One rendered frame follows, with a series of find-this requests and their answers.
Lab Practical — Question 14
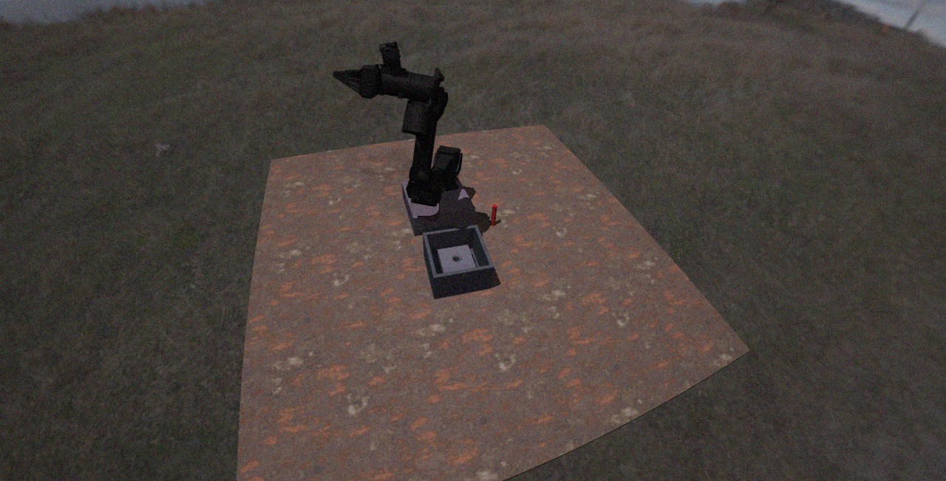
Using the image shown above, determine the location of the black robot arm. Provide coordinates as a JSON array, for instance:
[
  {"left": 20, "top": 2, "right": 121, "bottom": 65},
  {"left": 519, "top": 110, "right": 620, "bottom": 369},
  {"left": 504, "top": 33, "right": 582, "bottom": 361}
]
[{"left": 379, "top": 42, "right": 463, "bottom": 207}]

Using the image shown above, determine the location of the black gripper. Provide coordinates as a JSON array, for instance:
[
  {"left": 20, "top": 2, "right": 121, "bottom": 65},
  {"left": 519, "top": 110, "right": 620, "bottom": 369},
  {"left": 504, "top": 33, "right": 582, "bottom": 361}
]
[{"left": 333, "top": 64, "right": 413, "bottom": 99}]

